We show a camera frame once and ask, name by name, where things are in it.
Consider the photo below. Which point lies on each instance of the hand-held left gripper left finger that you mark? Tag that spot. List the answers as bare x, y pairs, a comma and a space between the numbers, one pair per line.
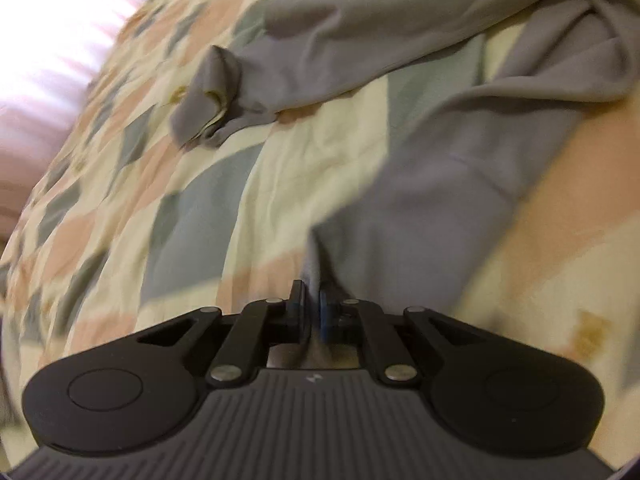
299, 310

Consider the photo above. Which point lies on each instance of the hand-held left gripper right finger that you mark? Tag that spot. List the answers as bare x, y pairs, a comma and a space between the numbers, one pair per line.
326, 312

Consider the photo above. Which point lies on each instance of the grey long-sleeve shirt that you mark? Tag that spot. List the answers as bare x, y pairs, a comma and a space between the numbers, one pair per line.
440, 170

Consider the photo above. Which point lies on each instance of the checkered pastel quilt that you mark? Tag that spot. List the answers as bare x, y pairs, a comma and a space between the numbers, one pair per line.
210, 220

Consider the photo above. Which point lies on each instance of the pink sheer curtain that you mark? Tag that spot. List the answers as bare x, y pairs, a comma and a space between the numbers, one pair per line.
55, 45

